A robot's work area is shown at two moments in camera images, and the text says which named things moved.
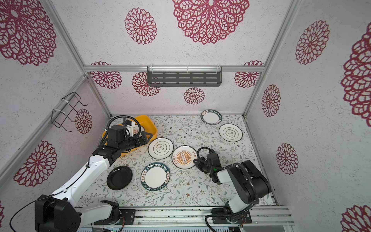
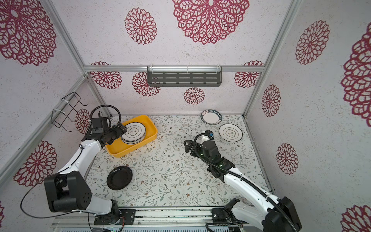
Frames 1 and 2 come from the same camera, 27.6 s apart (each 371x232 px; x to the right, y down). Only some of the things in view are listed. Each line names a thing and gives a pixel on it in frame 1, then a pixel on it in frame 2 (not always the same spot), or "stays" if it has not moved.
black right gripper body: (204, 166) → (199, 150)
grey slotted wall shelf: (184, 76) stays
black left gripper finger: (145, 138) → (111, 141)
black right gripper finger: (202, 157) → (187, 147)
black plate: (120, 178) stays
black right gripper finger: (197, 165) → (193, 152)
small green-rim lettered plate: (211, 117) stays
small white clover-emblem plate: (231, 132) stays
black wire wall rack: (67, 104) stays
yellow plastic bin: (147, 125) stays
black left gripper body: (131, 143) → (113, 133)
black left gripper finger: (146, 140) → (122, 128)
